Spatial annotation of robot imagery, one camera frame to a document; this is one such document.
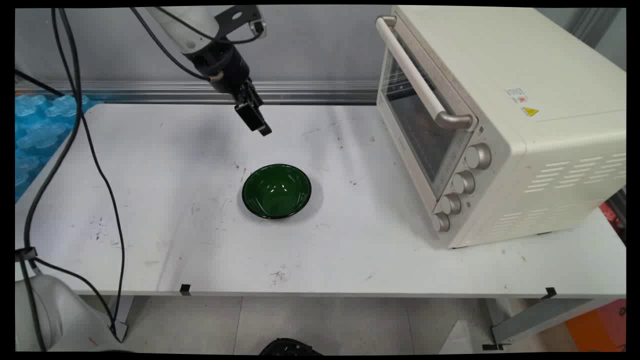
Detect glass oven door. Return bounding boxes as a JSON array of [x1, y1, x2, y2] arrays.
[[376, 47, 482, 202]]

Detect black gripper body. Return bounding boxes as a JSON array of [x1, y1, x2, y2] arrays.
[[187, 39, 252, 97]]

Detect white table leg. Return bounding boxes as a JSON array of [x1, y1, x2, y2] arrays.
[[106, 295, 136, 342]]

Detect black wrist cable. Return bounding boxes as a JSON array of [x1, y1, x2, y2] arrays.
[[130, 7, 212, 82]]

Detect blue bubble wrap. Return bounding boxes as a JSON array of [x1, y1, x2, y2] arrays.
[[15, 94, 104, 202]]

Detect black round object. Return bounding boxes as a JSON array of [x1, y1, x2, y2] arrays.
[[258, 338, 324, 356]]

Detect cream oven door handle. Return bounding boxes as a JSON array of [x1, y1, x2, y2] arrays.
[[375, 15, 474, 131]]

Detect short black cable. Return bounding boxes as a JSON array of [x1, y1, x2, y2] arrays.
[[31, 257, 119, 335]]

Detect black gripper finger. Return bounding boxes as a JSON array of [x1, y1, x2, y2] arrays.
[[239, 80, 265, 109], [234, 98, 273, 137]]

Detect cream toaster oven body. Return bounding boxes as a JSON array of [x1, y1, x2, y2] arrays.
[[375, 6, 627, 250]]

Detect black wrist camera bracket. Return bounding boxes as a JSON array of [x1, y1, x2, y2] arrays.
[[214, 6, 268, 45]]

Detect orange box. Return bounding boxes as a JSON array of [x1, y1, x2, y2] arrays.
[[564, 298, 627, 353]]

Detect red patterned object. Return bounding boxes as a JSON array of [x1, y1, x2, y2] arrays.
[[599, 200, 627, 246]]

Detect green glossy bowl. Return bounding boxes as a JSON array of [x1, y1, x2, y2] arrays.
[[241, 163, 313, 220]]

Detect grey metal table leg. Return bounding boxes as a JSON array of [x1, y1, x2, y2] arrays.
[[481, 298, 603, 351]]

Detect aluminium rail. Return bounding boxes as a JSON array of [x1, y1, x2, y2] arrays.
[[15, 81, 381, 105]]

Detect thin black cable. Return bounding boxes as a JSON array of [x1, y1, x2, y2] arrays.
[[15, 69, 126, 342]]

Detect thick black cable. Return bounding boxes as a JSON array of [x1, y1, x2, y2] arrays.
[[20, 7, 84, 352]]

